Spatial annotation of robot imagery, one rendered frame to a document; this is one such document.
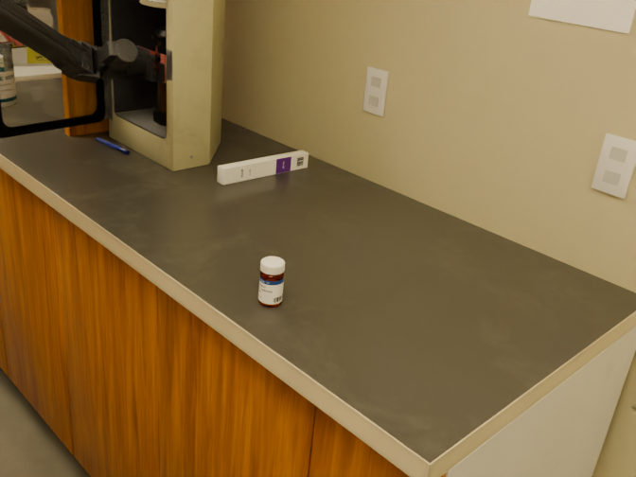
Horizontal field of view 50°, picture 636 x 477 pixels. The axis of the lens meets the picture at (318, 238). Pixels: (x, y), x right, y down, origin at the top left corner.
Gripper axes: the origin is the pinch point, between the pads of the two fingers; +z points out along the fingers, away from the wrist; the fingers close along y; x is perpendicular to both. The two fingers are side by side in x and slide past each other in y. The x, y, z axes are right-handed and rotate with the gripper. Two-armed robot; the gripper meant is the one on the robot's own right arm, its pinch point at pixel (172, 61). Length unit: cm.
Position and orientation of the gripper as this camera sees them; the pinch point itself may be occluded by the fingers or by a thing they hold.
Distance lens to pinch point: 185.6
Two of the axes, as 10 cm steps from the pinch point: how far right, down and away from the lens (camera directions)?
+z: 7.3, -2.4, 6.4
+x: -0.8, 9.0, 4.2
